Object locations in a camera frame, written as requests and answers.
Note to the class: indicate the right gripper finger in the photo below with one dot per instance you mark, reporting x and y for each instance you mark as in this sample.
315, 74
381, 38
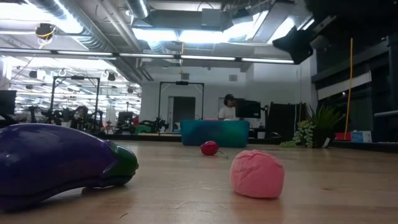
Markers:
295, 45

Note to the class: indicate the teal plastic tupperware container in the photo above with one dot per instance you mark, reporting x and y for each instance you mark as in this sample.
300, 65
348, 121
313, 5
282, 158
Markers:
217, 133

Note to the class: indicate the black panel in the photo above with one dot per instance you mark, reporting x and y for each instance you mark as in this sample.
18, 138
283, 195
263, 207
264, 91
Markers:
286, 119

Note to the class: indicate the black television screen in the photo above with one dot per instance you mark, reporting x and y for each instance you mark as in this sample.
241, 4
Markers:
248, 109

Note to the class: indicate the green leafy toy vegetable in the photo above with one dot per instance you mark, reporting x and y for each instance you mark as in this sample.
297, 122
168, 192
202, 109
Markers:
323, 124

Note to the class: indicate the grey ceiling unit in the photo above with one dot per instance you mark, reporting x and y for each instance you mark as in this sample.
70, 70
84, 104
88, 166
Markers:
211, 17

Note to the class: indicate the long ceiling light bar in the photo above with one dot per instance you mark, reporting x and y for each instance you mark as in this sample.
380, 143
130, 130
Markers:
205, 58

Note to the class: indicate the person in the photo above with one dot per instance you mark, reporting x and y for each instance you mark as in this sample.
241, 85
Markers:
81, 115
228, 113

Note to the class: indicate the red box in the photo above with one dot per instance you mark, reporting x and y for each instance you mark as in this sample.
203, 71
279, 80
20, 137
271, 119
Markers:
343, 137

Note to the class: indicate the blue and white box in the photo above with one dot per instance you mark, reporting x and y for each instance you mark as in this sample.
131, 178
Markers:
360, 137

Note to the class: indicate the red toy cherry with stem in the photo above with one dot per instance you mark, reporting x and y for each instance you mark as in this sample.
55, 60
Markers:
209, 148

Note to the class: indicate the pink toy peach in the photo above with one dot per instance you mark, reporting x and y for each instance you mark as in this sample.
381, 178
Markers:
256, 174

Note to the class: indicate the purple toy eggplant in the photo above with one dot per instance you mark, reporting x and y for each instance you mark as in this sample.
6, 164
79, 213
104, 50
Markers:
56, 158

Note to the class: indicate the black computer monitor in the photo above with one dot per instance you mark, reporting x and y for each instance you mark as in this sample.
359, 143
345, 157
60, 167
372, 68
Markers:
7, 102

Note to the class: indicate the black robot rig frame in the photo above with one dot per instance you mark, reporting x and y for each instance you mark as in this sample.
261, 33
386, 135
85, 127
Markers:
182, 82
74, 77

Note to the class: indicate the silver ceiling duct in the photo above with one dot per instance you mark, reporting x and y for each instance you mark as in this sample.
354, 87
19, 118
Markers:
138, 7

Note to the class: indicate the round ceiling camera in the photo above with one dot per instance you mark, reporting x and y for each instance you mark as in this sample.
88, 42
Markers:
45, 30

